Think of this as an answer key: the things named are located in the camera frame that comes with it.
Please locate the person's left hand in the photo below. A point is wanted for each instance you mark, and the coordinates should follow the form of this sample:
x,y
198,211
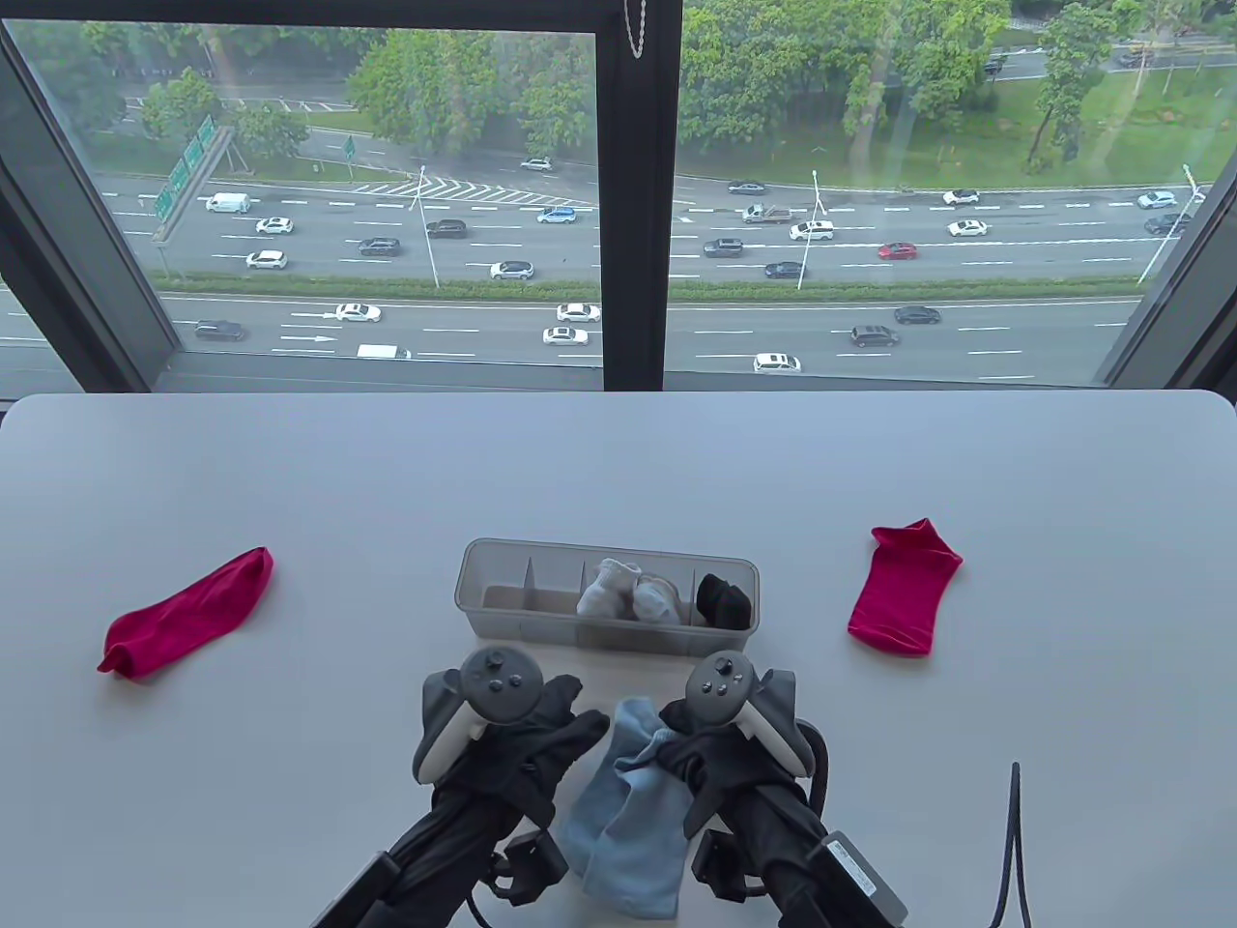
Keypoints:
x,y
522,764

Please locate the person's right hand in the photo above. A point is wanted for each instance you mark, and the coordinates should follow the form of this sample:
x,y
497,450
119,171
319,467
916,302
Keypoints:
x,y
734,768

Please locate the grey hand controller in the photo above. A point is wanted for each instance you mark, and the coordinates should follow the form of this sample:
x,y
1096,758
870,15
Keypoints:
x,y
720,681
498,681

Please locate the light blue sock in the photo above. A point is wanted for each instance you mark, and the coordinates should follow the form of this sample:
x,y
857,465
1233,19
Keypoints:
x,y
633,735
628,870

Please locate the black sock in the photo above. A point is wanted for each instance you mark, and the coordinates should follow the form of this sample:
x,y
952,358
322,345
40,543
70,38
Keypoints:
x,y
725,601

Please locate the grey sock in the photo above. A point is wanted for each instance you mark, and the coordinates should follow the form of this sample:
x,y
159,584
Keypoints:
x,y
657,601

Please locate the white sock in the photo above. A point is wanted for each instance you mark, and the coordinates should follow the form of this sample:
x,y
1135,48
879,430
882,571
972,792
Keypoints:
x,y
604,590

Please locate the red sock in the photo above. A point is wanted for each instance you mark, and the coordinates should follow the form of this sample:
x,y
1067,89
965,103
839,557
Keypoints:
x,y
184,614
908,585

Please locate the person's right forearm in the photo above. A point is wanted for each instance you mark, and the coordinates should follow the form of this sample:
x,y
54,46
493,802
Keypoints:
x,y
783,851

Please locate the black labelled wrist box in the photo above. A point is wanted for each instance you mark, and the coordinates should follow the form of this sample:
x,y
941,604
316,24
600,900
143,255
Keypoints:
x,y
358,894
855,870

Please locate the grey divided storage box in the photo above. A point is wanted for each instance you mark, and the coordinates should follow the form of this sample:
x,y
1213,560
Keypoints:
x,y
541,604

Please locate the white street lamp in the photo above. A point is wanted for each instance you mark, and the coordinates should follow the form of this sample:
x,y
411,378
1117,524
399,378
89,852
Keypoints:
x,y
428,232
807,242
1165,232

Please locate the green road sign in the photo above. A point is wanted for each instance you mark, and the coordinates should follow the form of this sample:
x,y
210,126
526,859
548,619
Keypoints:
x,y
179,179

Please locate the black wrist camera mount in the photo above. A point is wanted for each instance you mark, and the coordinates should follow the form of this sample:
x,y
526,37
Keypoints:
x,y
527,870
725,865

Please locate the black window frame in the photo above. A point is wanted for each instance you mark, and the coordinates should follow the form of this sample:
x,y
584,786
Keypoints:
x,y
633,193

